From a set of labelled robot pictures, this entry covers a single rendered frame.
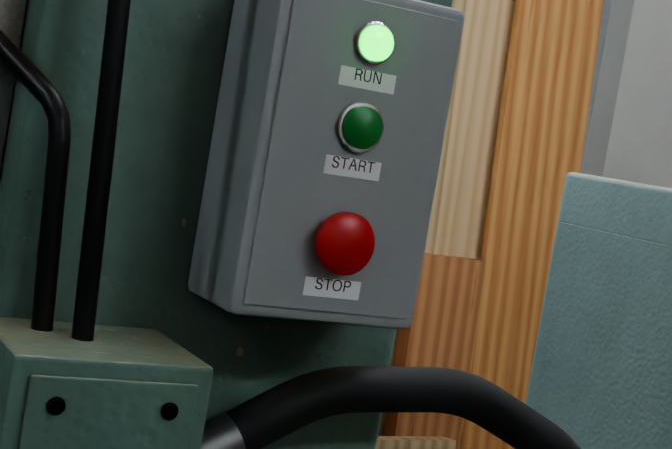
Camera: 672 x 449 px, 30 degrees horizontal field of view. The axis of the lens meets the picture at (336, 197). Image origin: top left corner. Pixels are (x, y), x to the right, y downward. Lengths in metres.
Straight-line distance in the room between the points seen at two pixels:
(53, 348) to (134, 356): 0.04
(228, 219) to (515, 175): 1.91
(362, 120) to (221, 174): 0.07
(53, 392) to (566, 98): 2.09
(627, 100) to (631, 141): 0.09
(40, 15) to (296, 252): 0.16
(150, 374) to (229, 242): 0.08
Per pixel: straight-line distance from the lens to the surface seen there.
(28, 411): 0.54
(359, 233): 0.59
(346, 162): 0.59
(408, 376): 0.65
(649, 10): 2.91
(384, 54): 0.59
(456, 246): 2.44
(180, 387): 0.55
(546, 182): 2.53
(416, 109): 0.61
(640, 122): 2.92
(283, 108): 0.57
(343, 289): 0.60
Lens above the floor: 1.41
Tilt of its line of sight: 3 degrees down
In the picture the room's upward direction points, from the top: 10 degrees clockwise
